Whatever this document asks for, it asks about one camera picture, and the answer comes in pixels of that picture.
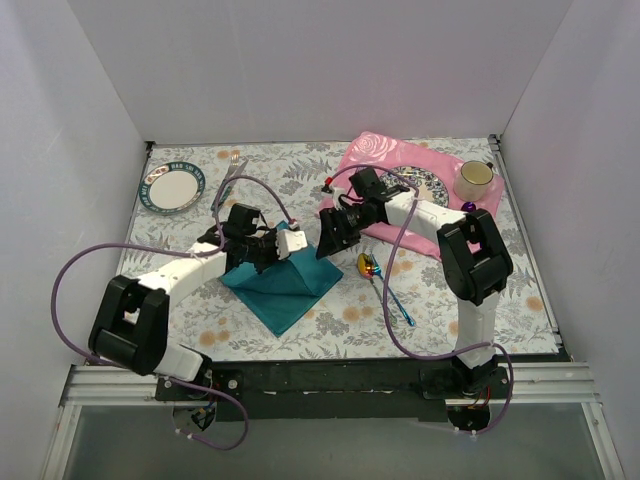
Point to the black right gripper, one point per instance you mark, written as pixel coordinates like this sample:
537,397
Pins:
339,228

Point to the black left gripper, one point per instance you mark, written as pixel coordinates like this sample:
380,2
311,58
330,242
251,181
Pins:
267,248

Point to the teal cloth napkin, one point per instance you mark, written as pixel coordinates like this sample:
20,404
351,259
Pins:
286,291

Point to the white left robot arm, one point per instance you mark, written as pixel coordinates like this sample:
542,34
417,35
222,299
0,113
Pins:
132,324

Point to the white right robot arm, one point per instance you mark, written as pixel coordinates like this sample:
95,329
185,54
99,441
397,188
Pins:
474,258

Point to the iridescent gold spoon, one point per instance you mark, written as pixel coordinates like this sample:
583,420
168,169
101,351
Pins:
369,270

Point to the pink floral placemat cloth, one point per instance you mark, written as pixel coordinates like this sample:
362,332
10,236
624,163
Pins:
376,149

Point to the green rimmed white plate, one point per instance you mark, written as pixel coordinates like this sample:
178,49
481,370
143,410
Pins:
171,187

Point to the blue floral white plate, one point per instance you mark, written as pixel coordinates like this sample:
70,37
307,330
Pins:
430,186

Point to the purple metallic spoon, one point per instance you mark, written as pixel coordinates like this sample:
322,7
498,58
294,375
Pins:
469,207

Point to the cream ceramic mug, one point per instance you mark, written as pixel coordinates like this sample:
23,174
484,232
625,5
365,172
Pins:
475,181

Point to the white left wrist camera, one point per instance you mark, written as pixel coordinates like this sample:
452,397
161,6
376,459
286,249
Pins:
290,238

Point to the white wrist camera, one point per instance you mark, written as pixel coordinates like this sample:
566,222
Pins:
334,197
290,238

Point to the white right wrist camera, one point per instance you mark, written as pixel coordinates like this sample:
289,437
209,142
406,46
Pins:
334,197

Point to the green handled knife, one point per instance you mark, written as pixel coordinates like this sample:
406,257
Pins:
230,180

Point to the green handled fork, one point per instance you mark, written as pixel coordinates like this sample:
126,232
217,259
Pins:
233,167

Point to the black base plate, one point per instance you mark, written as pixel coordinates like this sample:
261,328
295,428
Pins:
310,389

